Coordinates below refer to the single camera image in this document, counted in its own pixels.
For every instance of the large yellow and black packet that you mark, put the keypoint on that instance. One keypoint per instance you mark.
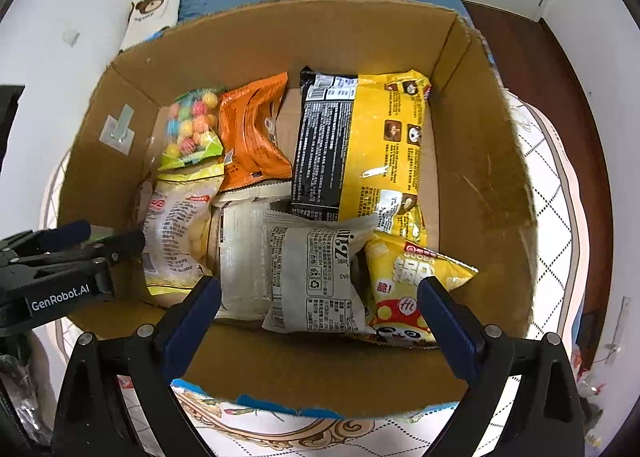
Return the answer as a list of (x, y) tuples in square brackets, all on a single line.
[(370, 157)]

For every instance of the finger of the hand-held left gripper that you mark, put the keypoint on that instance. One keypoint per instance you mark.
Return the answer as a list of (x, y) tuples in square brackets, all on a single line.
[(60, 233), (122, 244)]

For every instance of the plain white snack packet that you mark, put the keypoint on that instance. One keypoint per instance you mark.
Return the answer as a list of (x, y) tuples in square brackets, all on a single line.
[(240, 257)]

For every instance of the long orange snack packet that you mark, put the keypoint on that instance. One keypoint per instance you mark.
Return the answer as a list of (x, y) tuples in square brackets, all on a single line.
[(252, 137)]

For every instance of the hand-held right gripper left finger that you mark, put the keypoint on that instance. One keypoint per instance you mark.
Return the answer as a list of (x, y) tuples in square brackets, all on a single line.
[(190, 332)]

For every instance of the cardboard box blue print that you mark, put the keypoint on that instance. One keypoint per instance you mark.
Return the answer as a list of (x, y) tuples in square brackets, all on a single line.
[(480, 177)]

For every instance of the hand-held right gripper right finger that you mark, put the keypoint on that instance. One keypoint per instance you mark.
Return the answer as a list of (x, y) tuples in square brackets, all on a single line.
[(452, 332)]

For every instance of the clear bag of colourful candy balls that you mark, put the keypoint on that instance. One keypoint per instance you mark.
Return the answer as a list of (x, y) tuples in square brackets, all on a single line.
[(192, 129)]

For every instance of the white quilted blanket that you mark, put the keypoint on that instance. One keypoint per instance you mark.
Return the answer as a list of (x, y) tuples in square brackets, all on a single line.
[(400, 437)]

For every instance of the clear pale yellow snack packet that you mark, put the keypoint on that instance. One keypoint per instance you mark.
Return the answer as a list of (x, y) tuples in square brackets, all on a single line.
[(180, 232)]

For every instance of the grey-white printed snack packet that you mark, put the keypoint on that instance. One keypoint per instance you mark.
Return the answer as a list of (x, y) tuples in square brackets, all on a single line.
[(312, 277)]

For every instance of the white plastic bag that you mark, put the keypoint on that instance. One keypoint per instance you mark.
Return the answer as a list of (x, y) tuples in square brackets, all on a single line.
[(584, 372)]

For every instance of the bear print pillow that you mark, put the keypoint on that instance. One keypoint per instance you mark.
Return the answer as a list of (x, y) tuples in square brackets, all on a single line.
[(150, 12)]

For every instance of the yellow cartoon snack packet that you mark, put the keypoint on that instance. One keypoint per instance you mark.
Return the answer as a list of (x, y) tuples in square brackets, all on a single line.
[(405, 287)]

